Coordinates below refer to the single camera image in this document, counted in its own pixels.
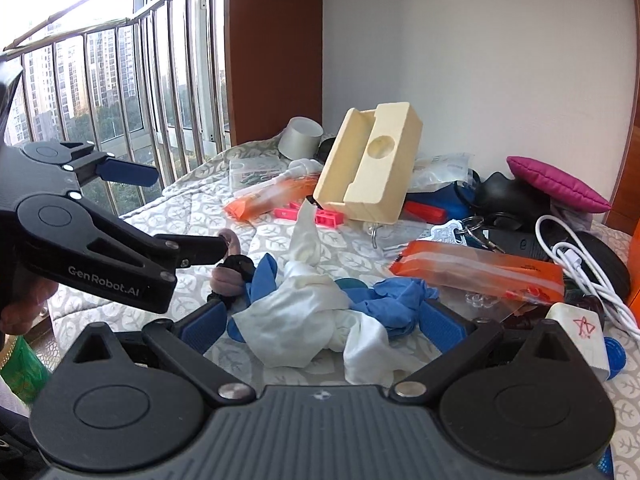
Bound magenta cushion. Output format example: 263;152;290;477
506;156;612;213

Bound metal window railing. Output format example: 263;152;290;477
0;0;232;173

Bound blue pouch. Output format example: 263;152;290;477
430;180;481;221

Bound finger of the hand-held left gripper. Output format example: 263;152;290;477
64;151;160;189
155;234;231;267

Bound wooden wall panel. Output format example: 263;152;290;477
223;0;324;147

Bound pink and black toy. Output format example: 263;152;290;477
210;228;247;307

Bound white cable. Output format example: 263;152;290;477
535;215;640;341

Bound wooden cabinet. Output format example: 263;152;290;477
605;125;640;233

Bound black hair tie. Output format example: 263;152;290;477
220;255;256;306

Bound person's left hand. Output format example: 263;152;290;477
0;280;56;335

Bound white cloth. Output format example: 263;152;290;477
232;200;426;383

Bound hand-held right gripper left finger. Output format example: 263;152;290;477
74;304;255;407

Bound green bag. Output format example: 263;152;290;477
0;335;51;411

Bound crinkled clear plastic bag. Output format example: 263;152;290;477
410;152;476;193

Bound black round pouch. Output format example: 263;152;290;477
550;220;631;306

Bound white charger with red star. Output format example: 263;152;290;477
545;302;613;383

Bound blue plastic cap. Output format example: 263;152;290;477
602;337;626;376

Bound small white bottle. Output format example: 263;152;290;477
280;157;326;181

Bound metal hook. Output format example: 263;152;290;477
367;220;388;251

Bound silver keys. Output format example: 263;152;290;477
430;216;483;248

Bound cream plastic holder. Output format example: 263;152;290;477
312;101;425;223

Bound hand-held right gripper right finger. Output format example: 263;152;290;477
389;299;568;405

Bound orange zip pouch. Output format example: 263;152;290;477
387;240;566;306
222;175;321;221

